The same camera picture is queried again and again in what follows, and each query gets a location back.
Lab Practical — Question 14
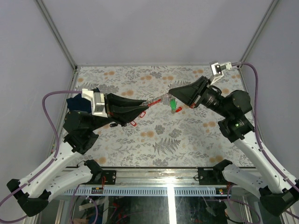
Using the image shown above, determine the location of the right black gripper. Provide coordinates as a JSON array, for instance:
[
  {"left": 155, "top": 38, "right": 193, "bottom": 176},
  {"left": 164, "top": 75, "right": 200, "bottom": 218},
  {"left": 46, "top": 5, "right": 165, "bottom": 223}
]
[{"left": 169, "top": 76, "right": 231, "bottom": 118}]

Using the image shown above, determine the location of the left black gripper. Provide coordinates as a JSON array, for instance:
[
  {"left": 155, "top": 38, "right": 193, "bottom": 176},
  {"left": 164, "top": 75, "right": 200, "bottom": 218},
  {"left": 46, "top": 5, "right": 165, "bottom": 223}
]
[{"left": 88, "top": 93, "right": 149, "bottom": 133}]

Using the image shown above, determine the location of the green key tag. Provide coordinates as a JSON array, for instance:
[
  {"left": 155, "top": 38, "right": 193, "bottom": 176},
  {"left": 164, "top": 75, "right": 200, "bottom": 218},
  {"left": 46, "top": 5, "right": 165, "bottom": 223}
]
[{"left": 170, "top": 98, "right": 177, "bottom": 114}]

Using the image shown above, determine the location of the red handled metal keyring holder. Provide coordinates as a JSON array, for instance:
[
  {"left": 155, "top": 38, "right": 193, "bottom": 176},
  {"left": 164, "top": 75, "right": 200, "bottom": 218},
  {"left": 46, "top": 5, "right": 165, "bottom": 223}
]
[{"left": 142, "top": 93, "right": 171, "bottom": 107}]

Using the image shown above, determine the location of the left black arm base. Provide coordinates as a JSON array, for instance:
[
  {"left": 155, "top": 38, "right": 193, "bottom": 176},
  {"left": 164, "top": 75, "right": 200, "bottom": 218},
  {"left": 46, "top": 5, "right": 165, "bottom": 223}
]
[{"left": 92, "top": 170, "right": 117, "bottom": 186}]

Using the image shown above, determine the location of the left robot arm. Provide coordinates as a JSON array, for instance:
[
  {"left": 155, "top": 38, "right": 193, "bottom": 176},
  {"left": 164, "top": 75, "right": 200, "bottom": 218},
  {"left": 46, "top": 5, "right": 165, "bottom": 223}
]
[{"left": 7, "top": 89, "right": 148, "bottom": 217}]

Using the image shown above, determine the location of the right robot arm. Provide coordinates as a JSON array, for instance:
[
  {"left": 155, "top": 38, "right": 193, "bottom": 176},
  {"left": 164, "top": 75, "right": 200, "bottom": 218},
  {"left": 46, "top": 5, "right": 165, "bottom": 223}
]
[{"left": 169, "top": 77, "right": 299, "bottom": 217}]

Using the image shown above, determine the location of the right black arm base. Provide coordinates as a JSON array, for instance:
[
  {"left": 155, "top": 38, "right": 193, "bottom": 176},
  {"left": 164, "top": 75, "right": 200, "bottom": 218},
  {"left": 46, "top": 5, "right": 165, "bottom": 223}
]
[{"left": 198, "top": 168, "right": 228, "bottom": 185}]

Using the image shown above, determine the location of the black key tag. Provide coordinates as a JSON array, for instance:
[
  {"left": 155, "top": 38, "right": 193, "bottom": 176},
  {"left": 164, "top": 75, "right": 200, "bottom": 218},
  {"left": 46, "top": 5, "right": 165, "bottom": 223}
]
[{"left": 109, "top": 123, "right": 118, "bottom": 127}]

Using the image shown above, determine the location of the dark blue folded cloth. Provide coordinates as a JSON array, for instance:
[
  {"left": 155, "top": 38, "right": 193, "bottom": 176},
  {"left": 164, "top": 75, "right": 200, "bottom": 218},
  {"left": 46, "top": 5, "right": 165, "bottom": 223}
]
[{"left": 66, "top": 90, "right": 92, "bottom": 114}]

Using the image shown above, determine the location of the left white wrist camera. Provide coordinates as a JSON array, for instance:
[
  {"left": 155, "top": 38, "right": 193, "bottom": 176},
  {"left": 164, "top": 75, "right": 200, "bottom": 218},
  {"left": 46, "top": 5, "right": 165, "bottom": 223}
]
[{"left": 81, "top": 89, "right": 108, "bottom": 118}]

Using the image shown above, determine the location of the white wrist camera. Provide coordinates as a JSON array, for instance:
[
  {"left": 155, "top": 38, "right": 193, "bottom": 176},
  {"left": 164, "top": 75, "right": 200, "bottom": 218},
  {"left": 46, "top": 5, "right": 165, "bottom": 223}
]
[
  {"left": 81, "top": 89, "right": 108, "bottom": 118},
  {"left": 209, "top": 62, "right": 232, "bottom": 85}
]

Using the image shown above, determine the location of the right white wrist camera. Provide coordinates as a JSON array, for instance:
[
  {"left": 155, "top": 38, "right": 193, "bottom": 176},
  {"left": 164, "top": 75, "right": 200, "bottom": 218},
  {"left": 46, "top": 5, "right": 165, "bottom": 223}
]
[{"left": 209, "top": 62, "right": 232, "bottom": 85}]

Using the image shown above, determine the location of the aluminium front rail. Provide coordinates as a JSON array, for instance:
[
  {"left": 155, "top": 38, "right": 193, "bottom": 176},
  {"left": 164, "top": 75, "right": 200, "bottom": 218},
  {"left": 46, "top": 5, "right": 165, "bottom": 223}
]
[{"left": 35, "top": 167, "right": 286, "bottom": 187}]

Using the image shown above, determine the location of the slotted white cable duct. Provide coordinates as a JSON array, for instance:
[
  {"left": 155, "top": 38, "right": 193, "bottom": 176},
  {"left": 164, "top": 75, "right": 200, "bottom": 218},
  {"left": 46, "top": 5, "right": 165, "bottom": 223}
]
[{"left": 83, "top": 187, "right": 217, "bottom": 196}]

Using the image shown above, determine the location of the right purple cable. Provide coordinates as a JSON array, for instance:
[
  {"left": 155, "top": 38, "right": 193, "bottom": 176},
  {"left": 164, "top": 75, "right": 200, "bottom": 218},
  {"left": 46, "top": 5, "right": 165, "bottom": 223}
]
[{"left": 231, "top": 61, "right": 299, "bottom": 187}]

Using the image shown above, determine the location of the right aluminium corner post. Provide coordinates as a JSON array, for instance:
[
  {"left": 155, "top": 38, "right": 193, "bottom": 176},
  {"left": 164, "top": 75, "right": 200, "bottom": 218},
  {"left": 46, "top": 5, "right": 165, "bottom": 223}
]
[{"left": 240, "top": 0, "right": 281, "bottom": 62}]

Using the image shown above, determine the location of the aluminium corner post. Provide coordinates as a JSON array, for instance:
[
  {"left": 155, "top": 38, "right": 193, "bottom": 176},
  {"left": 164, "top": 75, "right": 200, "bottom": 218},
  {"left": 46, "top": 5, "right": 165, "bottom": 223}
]
[
  {"left": 34, "top": 0, "right": 78, "bottom": 70},
  {"left": 240, "top": 0, "right": 281, "bottom": 62}
]

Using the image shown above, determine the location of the left aluminium corner post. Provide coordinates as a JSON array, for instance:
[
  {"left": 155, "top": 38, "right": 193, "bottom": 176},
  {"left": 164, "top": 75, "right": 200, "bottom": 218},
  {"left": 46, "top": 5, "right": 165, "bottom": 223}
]
[{"left": 34, "top": 0, "right": 78, "bottom": 70}]

